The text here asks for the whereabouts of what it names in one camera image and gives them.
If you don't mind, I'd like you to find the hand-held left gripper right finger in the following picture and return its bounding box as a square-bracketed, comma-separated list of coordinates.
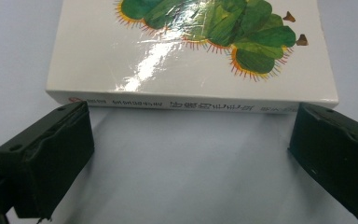
[287, 102, 358, 221]

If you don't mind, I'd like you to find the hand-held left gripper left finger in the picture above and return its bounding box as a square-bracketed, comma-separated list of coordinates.
[0, 100, 95, 220]

